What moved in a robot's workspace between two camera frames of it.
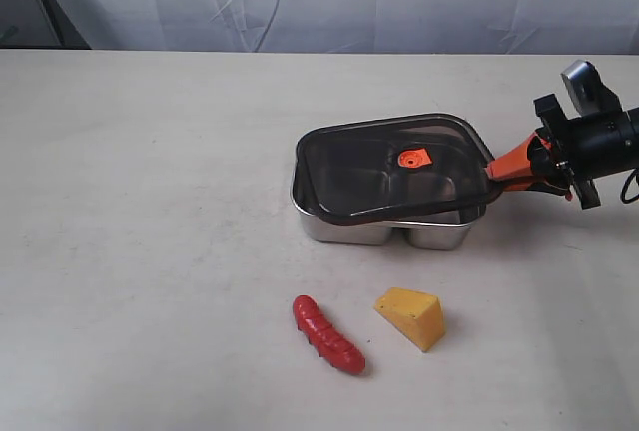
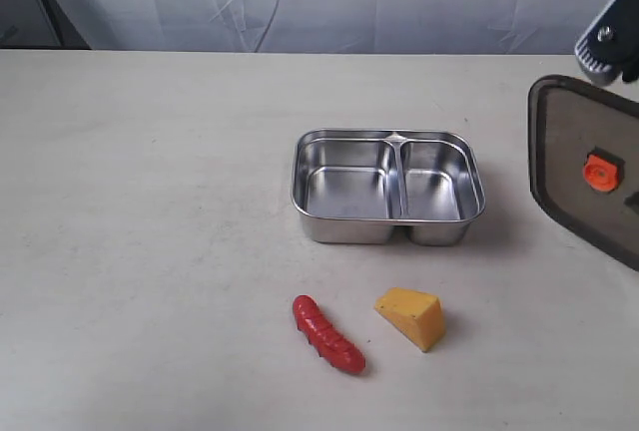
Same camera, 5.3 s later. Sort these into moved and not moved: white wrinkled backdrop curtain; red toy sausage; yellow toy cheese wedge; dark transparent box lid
Moved: dark transparent box lid
Not moved: red toy sausage; white wrinkled backdrop curtain; yellow toy cheese wedge
